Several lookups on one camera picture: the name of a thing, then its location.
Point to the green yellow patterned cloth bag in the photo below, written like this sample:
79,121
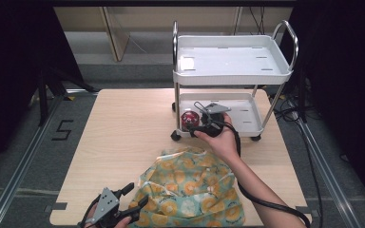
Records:
187,190

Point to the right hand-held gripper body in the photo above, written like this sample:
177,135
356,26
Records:
214,122

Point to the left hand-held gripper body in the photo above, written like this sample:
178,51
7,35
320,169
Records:
106,204

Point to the person's left hand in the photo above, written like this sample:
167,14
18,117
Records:
90,218

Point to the white two-tier cart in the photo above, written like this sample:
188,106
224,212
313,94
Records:
225,63

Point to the person's right hand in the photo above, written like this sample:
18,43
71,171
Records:
223,142

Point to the black tripod stand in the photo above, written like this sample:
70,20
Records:
44,95

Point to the red round can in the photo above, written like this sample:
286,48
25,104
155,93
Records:
189,118

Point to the metal floor rail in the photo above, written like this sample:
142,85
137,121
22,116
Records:
19,171
326,171

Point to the wooden board panel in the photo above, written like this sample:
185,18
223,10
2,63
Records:
115,34

